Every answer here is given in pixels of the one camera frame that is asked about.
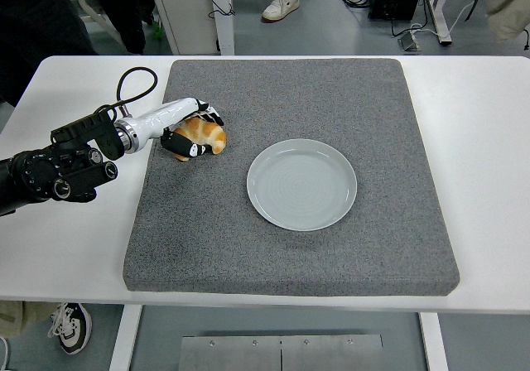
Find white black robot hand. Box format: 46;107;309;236
131;96;227;157

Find golden croissant bread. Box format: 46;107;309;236
171;116;228;163

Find round grey plate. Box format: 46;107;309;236
246;137;359;232

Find grey metal plate with screws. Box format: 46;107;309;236
178;334;385;371

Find white cabinet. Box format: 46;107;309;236
147;0;236;56

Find black jacket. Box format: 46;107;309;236
89;0;151;55

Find white chair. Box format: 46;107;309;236
78;0;125;48

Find person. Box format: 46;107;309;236
0;0;99;108

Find grey felt mat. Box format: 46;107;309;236
123;58;460;297

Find white table leg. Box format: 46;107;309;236
108;305;144;371
417;311;451;371

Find person's black white sneaker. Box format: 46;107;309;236
47;302;93;355

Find person's leg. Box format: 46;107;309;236
0;300;29;340

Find grey power adapter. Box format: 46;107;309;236
397;31;423;52

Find white desk leg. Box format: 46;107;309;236
425;0;453;47

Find thin black cable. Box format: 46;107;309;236
208;0;236;18

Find white floor cable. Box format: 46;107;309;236
407;0;481;41

